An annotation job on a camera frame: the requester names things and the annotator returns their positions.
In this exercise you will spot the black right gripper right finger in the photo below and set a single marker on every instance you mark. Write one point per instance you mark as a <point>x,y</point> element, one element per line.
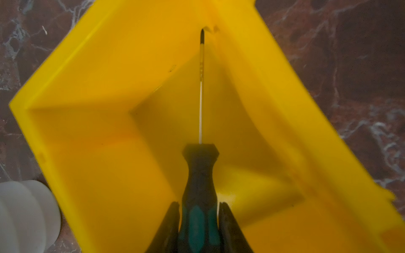
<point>232,237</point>

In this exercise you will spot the yellow plastic bin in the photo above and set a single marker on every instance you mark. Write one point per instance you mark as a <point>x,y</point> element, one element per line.
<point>109,112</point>

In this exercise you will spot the black green handled screwdriver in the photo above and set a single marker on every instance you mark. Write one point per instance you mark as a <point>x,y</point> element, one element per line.
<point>199,229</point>

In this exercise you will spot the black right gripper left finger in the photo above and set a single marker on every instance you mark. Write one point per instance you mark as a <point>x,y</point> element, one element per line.
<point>166,237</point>

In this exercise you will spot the white ribbed flower pot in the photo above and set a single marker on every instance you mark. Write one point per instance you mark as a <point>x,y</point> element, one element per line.
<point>30,217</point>

